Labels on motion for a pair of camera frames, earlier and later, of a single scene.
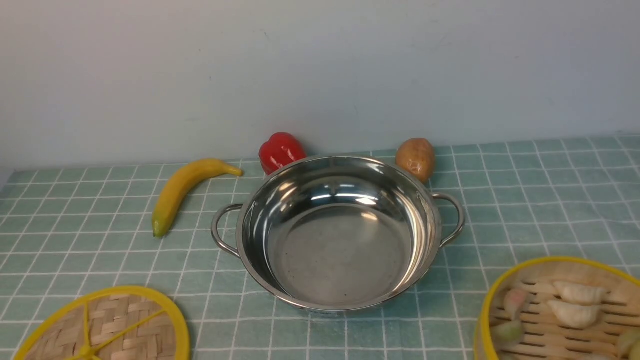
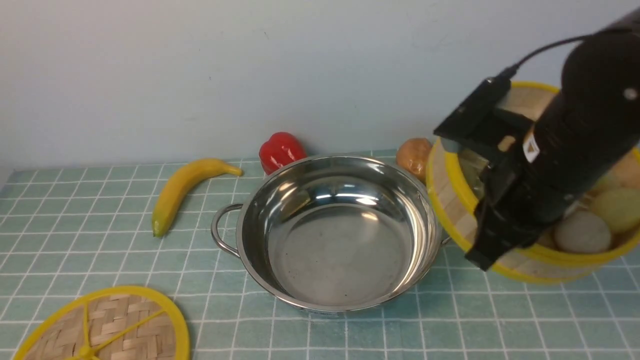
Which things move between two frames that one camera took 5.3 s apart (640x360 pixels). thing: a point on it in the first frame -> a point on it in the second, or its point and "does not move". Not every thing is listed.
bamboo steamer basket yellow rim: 561,308 -> 458,201
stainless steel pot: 338,234 does not move
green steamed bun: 629,341 -> 619,208
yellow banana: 176,181 does not move
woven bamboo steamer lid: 117,322 does not move
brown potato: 417,156 does not move
